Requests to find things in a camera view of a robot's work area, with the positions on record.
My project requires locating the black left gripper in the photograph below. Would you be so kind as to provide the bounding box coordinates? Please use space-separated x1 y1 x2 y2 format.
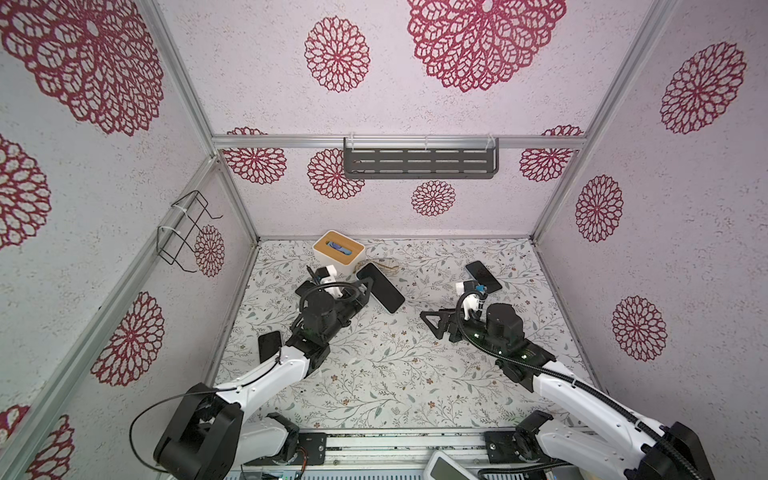
325 278 375 345

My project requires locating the black phone with screen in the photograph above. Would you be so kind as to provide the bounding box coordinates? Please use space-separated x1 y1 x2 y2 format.
356 262 405 314

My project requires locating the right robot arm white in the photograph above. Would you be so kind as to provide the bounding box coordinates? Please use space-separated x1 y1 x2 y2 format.
420 296 714 479

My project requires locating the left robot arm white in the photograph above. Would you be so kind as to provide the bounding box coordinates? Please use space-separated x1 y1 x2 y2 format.
152 279 374 479

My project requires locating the black phone far right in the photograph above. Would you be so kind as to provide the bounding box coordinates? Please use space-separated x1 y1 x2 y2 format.
465 261 502 294

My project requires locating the clear plastic bag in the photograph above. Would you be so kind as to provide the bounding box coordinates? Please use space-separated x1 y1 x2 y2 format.
372 259 401 274

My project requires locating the white tissue box wooden lid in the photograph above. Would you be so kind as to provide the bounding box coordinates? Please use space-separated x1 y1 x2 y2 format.
312 230 368 276

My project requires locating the white device at bottom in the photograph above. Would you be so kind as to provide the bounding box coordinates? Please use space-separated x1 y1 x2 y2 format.
422 450 478 480

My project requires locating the black phone near left wall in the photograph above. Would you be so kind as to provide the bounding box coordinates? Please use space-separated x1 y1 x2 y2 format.
257 331 282 363

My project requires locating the metal base rail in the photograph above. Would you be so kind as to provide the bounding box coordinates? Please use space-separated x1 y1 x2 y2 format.
229 427 523 479

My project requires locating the grey wall shelf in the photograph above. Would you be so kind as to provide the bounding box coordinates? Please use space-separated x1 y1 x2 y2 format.
342 137 499 180

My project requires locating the black wire rack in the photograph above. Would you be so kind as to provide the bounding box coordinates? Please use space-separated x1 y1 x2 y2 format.
155 190 226 278

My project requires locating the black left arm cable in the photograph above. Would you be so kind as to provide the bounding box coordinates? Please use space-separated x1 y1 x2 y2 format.
128 353 283 475

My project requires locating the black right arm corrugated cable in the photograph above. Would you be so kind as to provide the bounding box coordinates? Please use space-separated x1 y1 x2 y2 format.
452 290 706 480

